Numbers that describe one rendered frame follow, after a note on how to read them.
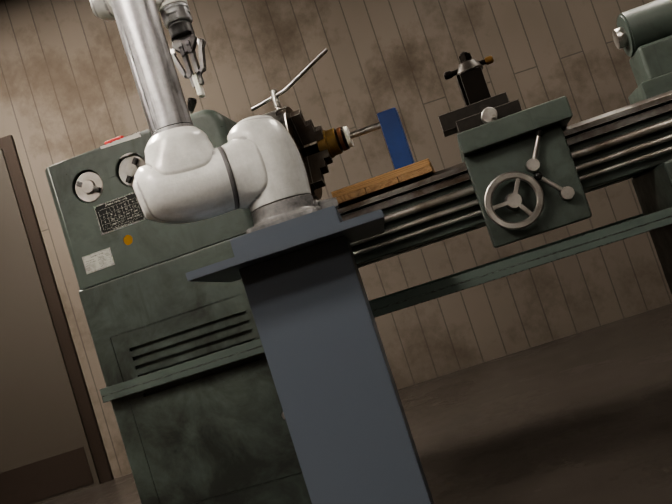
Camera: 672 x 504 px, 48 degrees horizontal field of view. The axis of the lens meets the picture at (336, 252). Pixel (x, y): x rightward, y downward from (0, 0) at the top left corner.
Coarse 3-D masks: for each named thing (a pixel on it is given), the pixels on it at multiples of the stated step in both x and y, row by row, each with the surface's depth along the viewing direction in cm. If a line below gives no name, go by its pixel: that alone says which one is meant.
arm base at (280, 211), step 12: (276, 204) 173; (288, 204) 173; (300, 204) 174; (312, 204) 177; (324, 204) 178; (336, 204) 178; (252, 216) 178; (264, 216) 174; (276, 216) 172; (288, 216) 172; (252, 228) 172
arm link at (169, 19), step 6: (168, 6) 232; (174, 6) 232; (180, 6) 233; (186, 6) 234; (162, 12) 234; (168, 12) 232; (174, 12) 232; (180, 12) 232; (186, 12) 233; (162, 18) 235; (168, 18) 232; (174, 18) 232; (180, 18) 232; (186, 18) 233; (168, 24) 233
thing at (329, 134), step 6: (324, 132) 236; (330, 132) 235; (336, 132) 235; (342, 132) 235; (324, 138) 235; (330, 138) 235; (336, 138) 235; (342, 138) 234; (318, 144) 236; (324, 144) 236; (330, 144) 235; (336, 144) 235; (342, 144) 235; (330, 150) 236; (336, 150) 236; (342, 150) 238
